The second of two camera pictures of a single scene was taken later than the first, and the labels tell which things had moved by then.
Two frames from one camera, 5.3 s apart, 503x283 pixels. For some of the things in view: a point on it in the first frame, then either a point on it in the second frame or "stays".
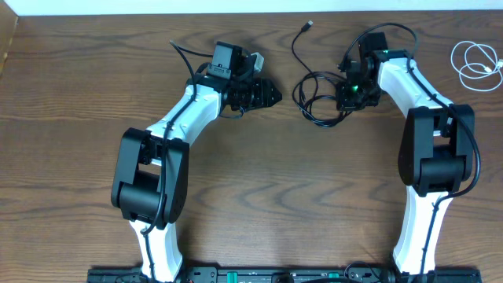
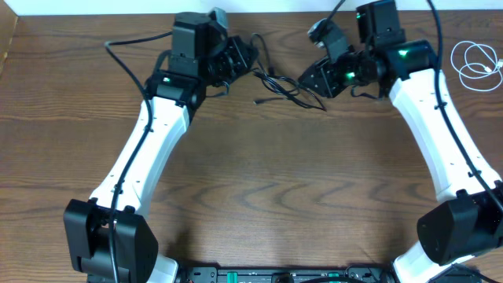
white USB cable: x=478 y=65 stays
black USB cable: x=321 y=111 to x=285 y=87
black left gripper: x=263 y=95 to x=237 y=49
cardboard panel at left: x=8 y=23 stays
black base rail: x=287 y=274 stays
